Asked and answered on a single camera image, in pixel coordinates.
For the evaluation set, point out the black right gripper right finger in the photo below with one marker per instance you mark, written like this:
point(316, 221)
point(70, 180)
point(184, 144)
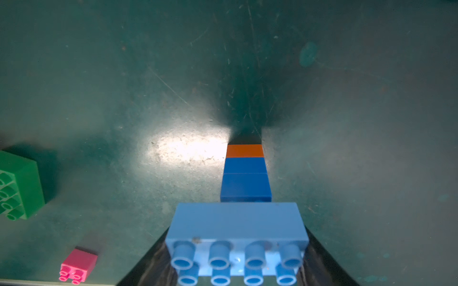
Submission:
point(320, 268)

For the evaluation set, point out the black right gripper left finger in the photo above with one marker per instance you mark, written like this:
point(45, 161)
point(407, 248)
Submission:
point(153, 269)

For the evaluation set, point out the light blue long lego brick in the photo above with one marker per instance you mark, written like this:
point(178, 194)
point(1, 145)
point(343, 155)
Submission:
point(223, 240)

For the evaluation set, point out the pink lego brick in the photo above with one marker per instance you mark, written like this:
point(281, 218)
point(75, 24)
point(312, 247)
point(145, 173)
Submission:
point(77, 266)

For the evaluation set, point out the dark blue lego brick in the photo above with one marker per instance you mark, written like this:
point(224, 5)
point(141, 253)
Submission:
point(245, 165)
point(245, 188)

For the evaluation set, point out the orange lego brick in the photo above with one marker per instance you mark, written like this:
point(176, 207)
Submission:
point(244, 151)

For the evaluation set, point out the green long lego brick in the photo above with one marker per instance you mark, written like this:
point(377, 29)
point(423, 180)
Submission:
point(21, 190)

